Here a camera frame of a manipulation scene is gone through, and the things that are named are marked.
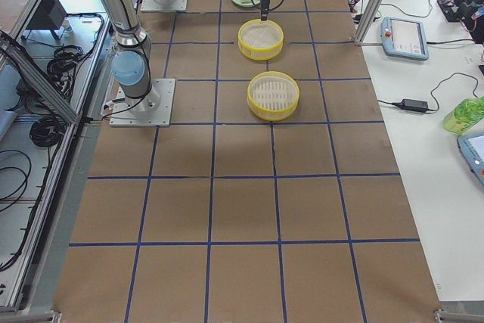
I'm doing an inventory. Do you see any black electronics board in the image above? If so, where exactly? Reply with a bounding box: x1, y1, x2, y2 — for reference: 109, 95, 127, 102
437, 0, 483, 32

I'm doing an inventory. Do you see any black power adapter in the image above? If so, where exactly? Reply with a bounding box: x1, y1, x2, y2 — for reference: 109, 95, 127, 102
392, 98, 430, 113

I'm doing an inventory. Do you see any green plastic bottle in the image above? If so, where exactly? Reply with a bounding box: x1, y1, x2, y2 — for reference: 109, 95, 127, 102
442, 98, 483, 135

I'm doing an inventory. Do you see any teach pendant with screen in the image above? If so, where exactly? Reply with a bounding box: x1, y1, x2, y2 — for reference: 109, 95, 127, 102
380, 17, 429, 61

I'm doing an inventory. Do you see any far yellow bamboo steamer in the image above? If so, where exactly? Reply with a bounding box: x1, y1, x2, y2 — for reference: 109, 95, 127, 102
237, 19, 284, 61

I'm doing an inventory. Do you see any yellow bamboo steamer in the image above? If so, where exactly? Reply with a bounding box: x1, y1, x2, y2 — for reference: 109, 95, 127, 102
247, 71, 300, 122
237, 19, 284, 61

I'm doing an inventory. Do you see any near yellow bamboo steamer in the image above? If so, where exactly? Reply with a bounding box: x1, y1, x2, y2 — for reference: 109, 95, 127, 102
247, 71, 300, 122

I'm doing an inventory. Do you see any black monitor on floor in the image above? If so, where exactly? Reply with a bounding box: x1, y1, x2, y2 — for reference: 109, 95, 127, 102
26, 0, 67, 40

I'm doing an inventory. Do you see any black cable coil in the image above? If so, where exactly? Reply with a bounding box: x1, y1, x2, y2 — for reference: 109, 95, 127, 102
46, 45, 83, 85

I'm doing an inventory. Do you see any aluminium side rail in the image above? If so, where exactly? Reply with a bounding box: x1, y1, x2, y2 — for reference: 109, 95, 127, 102
1, 30, 79, 124

